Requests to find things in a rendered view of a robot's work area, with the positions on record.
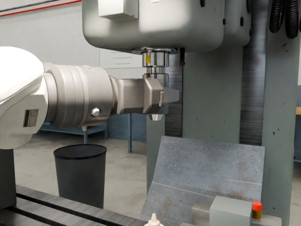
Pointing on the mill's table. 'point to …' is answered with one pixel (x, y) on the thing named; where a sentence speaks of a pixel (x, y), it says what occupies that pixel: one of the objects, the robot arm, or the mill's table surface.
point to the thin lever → (182, 56)
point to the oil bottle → (153, 221)
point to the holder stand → (7, 179)
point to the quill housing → (158, 26)
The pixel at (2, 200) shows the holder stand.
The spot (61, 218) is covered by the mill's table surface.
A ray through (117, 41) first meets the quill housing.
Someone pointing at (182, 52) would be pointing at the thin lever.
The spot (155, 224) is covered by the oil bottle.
